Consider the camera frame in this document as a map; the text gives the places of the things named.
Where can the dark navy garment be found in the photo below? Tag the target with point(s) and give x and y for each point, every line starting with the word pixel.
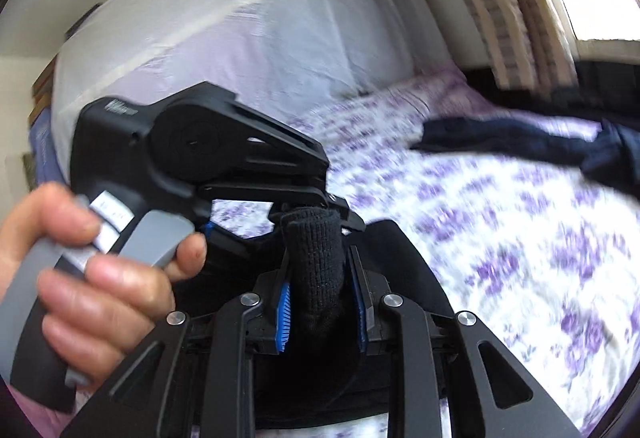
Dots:
pixel 525 141

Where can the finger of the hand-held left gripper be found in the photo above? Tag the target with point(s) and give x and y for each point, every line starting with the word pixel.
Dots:
pixel 209 229
pixel 290 168

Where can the person's pink clothing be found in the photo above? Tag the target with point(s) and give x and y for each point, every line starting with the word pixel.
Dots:
pixel 30 418

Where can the black pants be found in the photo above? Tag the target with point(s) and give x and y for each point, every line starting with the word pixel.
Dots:
pixel 320 258

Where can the blue patterned cloth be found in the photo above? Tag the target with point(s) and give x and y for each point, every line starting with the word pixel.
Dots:
pixel 45 153

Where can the green marbled wall picture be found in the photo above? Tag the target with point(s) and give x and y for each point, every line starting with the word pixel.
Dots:
pixel 28 171

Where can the black cloth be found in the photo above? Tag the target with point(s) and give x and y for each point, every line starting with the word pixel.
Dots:
pixel 600 83

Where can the person's left hand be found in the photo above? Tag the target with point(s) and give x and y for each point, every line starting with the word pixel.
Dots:
pixel 115 293

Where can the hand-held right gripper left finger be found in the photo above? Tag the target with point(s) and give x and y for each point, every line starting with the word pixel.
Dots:
pixel 284 318

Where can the purple floral bed sheet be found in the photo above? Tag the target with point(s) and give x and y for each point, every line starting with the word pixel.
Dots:
pixel 500 243

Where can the brown wooden furniture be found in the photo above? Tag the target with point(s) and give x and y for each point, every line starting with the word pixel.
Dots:
pixel 41 88

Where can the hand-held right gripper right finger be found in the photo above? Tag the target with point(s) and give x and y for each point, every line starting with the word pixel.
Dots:
pixel 361 313

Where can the white lace cover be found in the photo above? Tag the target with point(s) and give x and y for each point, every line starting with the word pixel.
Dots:
pixel 250 33

